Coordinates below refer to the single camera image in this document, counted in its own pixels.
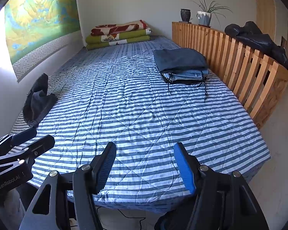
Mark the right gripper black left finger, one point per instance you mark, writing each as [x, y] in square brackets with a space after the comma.
[101, 167]

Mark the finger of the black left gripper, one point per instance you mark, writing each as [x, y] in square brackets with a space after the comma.
[36, 148]
[8, 142]

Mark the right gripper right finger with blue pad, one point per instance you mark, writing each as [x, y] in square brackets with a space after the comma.
[188, 166]

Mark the dark navy trousers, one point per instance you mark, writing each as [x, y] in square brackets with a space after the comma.
[180, 59]

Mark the dark grey crumpled garment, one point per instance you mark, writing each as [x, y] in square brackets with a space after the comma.
[38, 103]

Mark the blue white striped bedspread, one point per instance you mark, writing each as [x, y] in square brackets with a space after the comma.
[116, 94]

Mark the wooden slatted railing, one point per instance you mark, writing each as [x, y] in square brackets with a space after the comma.
[257, 80]

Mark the folded green red blankets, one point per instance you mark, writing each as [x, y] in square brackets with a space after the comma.
[118, 34]

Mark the black jacket on railing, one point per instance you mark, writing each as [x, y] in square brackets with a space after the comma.
[252, 36]

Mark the potted plant white pot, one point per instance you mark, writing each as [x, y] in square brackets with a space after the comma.
[204, 15]

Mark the dark ceramic vase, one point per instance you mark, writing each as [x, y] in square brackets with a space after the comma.
[185, 15]

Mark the wooden door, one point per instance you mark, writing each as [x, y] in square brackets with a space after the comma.
[266, 17]

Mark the landscape wall tapestry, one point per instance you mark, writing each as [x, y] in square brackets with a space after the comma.
[36, 29]

